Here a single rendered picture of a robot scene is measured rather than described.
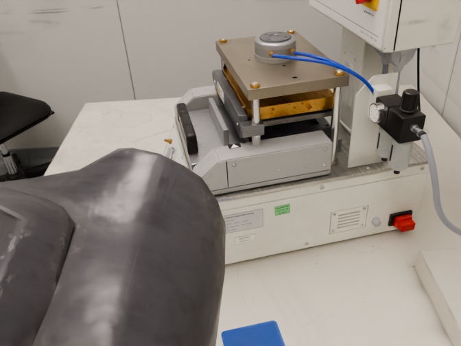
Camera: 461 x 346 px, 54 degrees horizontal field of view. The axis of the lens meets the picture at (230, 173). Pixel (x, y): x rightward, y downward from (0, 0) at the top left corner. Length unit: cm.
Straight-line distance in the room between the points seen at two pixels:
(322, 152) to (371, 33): 21
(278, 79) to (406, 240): 45
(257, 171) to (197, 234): 59
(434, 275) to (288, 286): 26
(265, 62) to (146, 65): 170
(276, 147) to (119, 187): 60
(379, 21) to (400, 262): 46
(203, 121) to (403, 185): 43
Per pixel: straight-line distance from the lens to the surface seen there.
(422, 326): 88
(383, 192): 94
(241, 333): 82
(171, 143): 106
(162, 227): 21
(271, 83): 78
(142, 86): 257
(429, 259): 93
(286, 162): 81
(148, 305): 19
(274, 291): 88
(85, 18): 251
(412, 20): 80
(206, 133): 92
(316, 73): 82
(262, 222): 86
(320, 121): 90
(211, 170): 78
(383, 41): 79
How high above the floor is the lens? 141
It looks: 34 degrees down
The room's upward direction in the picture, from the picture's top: 4 degrees counter-clockwise
